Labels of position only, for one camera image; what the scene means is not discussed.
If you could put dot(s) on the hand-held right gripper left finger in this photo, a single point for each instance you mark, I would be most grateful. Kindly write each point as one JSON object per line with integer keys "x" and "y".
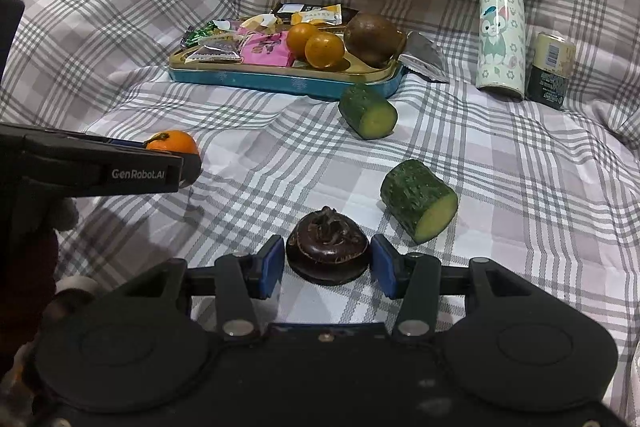
{"x": 268, "y": 268}

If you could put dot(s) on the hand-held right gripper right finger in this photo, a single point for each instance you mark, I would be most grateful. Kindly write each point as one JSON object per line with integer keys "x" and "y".
{"x": 384, "y": 268}

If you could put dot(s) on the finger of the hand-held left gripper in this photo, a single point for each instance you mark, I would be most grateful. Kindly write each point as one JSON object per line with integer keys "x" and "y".
{"x": 125, "y": 142}
{"x": 100, "y": 169}

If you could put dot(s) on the person's left hand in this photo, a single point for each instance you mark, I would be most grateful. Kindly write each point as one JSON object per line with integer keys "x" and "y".
{"x": 65, "y": 214}

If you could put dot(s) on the green cucumber piece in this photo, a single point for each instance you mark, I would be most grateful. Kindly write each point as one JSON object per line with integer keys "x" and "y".
{"x": 417, "y": 197}
{"x": 367, "y": 112}

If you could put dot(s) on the clear grey snack packet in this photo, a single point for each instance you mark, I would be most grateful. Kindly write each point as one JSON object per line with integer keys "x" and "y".
{"x": 212, "y": 54}

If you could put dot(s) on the green candy wrapper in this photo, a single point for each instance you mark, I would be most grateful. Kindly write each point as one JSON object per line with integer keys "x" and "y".
{"x": 196, "y": 36}

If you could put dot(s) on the blue tin tray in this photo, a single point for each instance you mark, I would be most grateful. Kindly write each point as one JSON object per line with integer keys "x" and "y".
{"x": 280, "y": 82}

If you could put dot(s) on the pink snack packet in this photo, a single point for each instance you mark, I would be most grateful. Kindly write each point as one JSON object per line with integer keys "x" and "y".
{"x": 265, "y": 49}

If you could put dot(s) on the cream candy wrapper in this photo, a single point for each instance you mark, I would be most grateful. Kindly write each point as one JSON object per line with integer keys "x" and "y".
{"x": 260, "y": 23}

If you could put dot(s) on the small orange mandarin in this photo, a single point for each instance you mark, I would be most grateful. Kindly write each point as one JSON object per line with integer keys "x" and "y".
{"x": 325, "y": 51}
{"x": 300, "y": 38}

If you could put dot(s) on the black and white snack packet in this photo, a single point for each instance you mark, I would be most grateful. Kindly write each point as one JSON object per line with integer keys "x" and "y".
{"x": 286, "y": 10}

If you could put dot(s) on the silver foil packet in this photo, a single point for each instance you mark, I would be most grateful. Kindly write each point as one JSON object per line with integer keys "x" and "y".
{"x": 425, "y": 57}

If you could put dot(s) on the brown kiwi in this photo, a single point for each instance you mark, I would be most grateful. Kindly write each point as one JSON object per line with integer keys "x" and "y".
{"x": 372, "y": 38}

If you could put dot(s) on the yellow and white snack packet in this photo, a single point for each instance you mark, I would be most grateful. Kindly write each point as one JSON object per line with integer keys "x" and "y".
{"x": 320, "y": 14}

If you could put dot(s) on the dark brown snack packet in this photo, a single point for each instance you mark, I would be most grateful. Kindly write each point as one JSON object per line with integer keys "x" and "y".
{"x": 350, "y": 15}

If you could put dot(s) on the white cartoon print bottle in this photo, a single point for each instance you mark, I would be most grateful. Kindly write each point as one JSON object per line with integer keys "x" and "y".
{"x": 500, "y": 39}

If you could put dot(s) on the small dark green jar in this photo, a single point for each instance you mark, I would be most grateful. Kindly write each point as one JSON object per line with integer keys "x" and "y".
{"x": 550, "y": 69}

